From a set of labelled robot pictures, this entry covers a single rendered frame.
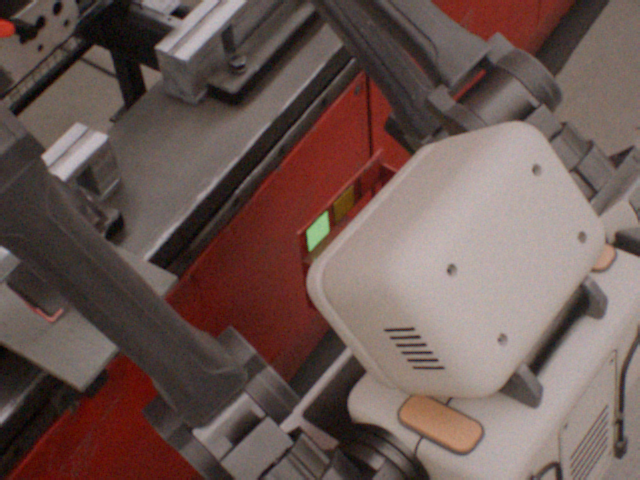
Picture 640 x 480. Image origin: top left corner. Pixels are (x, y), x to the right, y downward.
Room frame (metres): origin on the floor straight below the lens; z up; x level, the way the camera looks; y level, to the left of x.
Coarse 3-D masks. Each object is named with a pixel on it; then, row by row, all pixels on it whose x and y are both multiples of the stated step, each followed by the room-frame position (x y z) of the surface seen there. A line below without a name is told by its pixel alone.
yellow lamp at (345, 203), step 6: (348, 192) 1.06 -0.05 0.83; (342, 198) 1.05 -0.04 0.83; (348, 198) 1.06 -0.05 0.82; (336, 204) 1.04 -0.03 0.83; (342, 204) 1.05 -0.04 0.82; (348, 204) 1.06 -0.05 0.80; (336, 210) 1.04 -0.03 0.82; (342, 210) 1.05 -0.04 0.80; (348, 210) 1.06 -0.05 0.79; (336, 216) 1.04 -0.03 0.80; (342, 216) 1.05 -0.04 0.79; (336, 222) 1.04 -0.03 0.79
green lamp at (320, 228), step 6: (324, 216) 1.02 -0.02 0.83; (318, 222) 1.01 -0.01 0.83; (324, 222) 1.02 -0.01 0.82; (312, 228) 1.00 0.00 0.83; (318, 228) 1.01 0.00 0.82; (324, 228) 1.02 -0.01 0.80; (312, 234) 1.00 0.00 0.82; (318, 234) 1.01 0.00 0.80; (324, 234) 1.02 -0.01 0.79; (312, 240) 1.00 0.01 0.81; (318, 240) 1.01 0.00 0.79; (312, 246) 1.00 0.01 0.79
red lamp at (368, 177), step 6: (372, 168) 1.11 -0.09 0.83; (378, 168) 1.12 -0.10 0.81; (366, 174) 1.10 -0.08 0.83; (372, 174) 1.11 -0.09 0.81; (378, 174) 1.12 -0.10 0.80; (360, 180) 1.09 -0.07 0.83; (366, 180) 1.09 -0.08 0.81; (372, 180) 1.11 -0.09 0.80; (360, 186) 1.08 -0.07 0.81; (366, 186) 1.09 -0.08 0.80; (372, 186) 1.10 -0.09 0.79; (360, 192) 1.09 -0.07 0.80; (366, 192) 1.09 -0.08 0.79
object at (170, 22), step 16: (96, 16) 1.54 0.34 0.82; (112, 16) 1.52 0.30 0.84; (128, 16) 1.51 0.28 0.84; (144, 16) 1.49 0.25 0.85; (160, 16) 1.48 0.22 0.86; (176, 16) 1.49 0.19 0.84; (80, 32) 1.59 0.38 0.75; (96, 32) 1.56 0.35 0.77; (112, 32) 1.54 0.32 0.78; (128, 32) 1.51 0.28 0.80; (144, 32) 1.48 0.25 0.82; (160, 32) 1.45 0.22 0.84; (112, 48) 1.53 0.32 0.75; (128, 48) 1.52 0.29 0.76; (144, 48) 1.49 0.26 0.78; (144, 64) 1.49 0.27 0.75
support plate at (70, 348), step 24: (144, 264) 0.84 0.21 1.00; (0, 288) 0.82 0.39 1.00; (168, 288) 0.80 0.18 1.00; (0, 312) 0.79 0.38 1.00; (24, 312) 0.78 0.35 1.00; (72, 312) 0.78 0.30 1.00; (0, 336) 0.75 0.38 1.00; (24, 336) 0.75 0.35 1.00; (48, 336) 0.75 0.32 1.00; (72, 336) 0.74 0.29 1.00; (96, 336) 0.74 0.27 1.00; (48, 360) 0.71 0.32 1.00; (72, 360) 0.71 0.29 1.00; (96, 360) 0.71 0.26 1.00; (72, 384) 0.68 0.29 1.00
